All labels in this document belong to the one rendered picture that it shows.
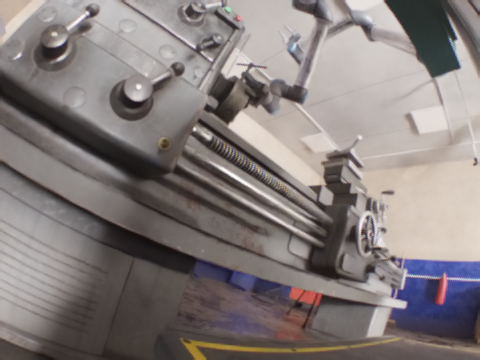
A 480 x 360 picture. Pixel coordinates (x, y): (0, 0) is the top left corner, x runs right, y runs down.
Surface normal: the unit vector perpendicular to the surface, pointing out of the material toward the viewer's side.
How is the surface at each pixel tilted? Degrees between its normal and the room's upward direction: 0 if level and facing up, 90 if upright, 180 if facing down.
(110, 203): 90
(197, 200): 90
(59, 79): 90
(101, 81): 90
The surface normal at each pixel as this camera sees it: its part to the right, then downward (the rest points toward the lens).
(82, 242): 0.59, -0.08
